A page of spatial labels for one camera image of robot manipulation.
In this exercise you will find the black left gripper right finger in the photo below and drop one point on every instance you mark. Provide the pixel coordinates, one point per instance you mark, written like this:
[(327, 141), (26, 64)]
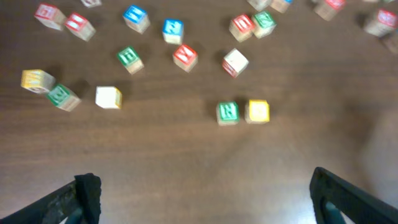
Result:
[(333, 198)]

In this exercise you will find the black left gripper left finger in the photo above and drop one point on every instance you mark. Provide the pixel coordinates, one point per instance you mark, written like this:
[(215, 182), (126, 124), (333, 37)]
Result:
[(76, 202)]

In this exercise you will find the yellow S block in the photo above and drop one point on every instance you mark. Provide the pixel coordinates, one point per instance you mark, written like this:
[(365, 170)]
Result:
[(257, 112)]

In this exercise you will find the green R block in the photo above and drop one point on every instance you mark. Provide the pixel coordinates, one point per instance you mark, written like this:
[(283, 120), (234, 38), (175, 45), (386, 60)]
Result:
[(227, 113)]

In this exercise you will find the plain picture block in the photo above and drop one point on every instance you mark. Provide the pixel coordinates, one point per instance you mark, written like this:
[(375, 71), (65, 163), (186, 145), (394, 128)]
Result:
[(108, 97)]

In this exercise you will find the green E block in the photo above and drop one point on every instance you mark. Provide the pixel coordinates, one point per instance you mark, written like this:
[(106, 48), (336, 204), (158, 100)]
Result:
[(63, 98)]

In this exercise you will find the yellow W block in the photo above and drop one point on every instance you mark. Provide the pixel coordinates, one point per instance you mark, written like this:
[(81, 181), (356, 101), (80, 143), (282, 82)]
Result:
[(37, 81)]

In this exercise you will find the green B block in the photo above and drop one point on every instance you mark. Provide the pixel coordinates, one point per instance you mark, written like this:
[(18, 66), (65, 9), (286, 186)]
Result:
[(130, 60)]

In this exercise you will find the red I block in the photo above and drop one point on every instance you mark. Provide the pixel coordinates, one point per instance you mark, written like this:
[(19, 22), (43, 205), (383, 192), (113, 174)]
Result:
[(80, 26)]

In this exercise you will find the red Y block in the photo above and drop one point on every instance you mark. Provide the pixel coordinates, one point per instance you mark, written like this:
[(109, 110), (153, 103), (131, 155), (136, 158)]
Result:
[(185, 57)]

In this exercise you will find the red 6 block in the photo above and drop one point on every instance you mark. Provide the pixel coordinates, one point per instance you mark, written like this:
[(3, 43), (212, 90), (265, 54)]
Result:
[(50, 16)]

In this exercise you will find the blue T block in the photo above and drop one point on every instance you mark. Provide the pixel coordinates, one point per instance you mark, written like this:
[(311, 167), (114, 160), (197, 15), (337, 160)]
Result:
[(136, 18)]

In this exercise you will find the red 3 block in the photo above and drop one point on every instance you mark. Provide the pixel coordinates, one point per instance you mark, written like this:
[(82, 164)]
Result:
[(381, 23)]

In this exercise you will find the blue 5 block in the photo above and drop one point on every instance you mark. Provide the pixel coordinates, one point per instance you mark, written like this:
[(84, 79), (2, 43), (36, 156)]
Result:
[(173, 31)]

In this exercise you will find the plain leaf block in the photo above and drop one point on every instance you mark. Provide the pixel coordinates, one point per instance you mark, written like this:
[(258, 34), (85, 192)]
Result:
[(234, 63)]

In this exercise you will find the red E block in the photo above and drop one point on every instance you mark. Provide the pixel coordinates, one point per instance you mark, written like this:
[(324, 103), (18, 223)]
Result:
[(328, 9)]

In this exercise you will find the green Z block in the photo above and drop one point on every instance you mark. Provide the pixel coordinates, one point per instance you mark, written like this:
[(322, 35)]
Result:
[(264, 24)]

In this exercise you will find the blue P block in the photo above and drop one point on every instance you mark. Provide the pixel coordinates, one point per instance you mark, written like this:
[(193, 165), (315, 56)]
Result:
[(281, 5)]

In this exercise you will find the red U block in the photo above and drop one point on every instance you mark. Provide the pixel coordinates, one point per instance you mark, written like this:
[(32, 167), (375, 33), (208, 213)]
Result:
[(241, 27)]

